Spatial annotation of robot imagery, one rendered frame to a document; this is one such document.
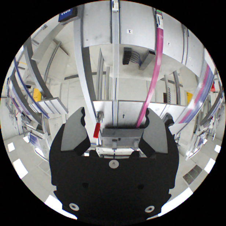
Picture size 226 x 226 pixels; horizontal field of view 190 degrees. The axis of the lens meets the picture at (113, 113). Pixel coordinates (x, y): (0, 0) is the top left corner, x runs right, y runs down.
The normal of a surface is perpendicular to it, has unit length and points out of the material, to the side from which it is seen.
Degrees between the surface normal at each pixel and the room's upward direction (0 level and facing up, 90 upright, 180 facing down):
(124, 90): 90
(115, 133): 137
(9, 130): 90
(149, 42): 47
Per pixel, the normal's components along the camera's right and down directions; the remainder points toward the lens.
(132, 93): -0.04, 0.09
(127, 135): -0.01, -0.67
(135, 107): -0.04, 0.74
